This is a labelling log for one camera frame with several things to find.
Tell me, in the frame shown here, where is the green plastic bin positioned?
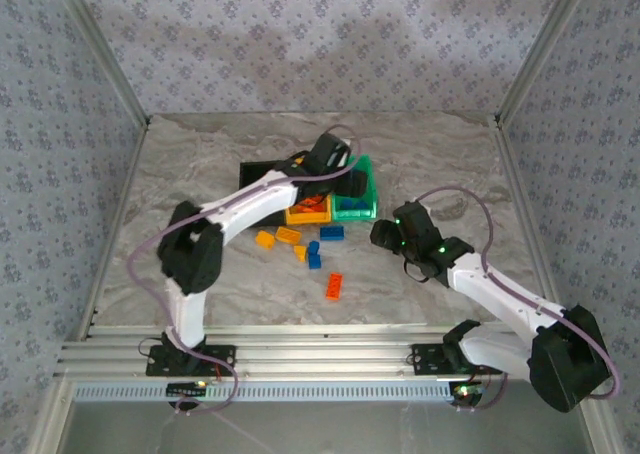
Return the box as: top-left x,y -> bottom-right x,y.
329,153 -> 380,223

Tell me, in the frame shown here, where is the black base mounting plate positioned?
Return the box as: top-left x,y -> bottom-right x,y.
410,342 -> 503,377
145,344 -> 237,378

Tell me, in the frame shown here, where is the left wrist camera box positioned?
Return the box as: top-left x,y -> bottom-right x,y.
312,132 -> 352,169

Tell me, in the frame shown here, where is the yellow plastic bin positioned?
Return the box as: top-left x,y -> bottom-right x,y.
283,153 -> 334,225

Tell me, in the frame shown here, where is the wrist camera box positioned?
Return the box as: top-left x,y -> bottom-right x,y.
312,132 -> 352,169
402,201 -> 434,225

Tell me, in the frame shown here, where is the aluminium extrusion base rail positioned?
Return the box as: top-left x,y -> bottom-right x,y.
54,325 -> 599,381

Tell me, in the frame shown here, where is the purple camera cable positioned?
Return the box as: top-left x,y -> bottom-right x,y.
413,186 -> 624,415
127,123 -> 362,418

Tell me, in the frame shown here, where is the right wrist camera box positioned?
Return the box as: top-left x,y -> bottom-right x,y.
402,201 -> 434,225

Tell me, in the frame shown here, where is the aluminium corner post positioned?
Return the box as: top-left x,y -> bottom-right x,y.
49,0 -> 152,126
497,0 -> 597,126

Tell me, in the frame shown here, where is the small circuit board with LED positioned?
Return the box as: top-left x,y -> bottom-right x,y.
167,381 -> 209,396
448,381 -> 484,405

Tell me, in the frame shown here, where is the grey slotted cable duct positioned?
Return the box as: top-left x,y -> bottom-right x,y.
73,381 -> 454,403

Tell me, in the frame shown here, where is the aluminium table side rail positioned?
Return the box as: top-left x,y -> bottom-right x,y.
59,118 -> 154,345
497,118 -> 574,340

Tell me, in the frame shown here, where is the black plastic bin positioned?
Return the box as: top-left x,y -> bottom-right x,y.
238,158 -> 289,227

